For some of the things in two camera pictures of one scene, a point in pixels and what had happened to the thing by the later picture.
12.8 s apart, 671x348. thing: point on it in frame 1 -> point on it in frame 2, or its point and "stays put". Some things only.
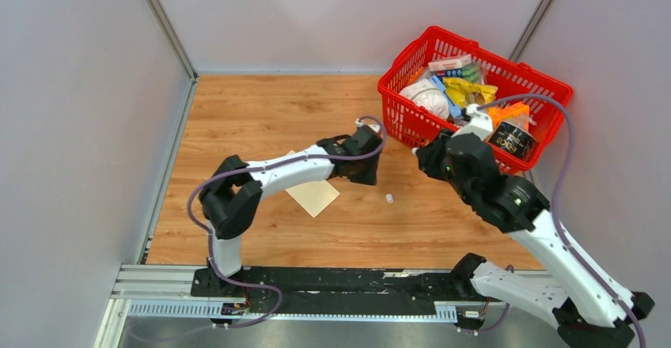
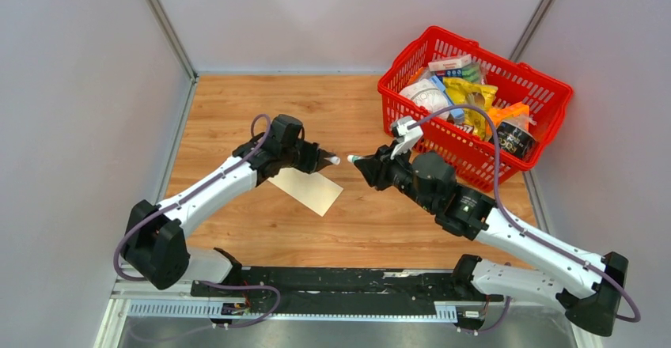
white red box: (455, 62) stays put
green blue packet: (470, 72) stays put
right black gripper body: (434, 164) -> (396, 172)
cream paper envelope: (313, 197) stays put
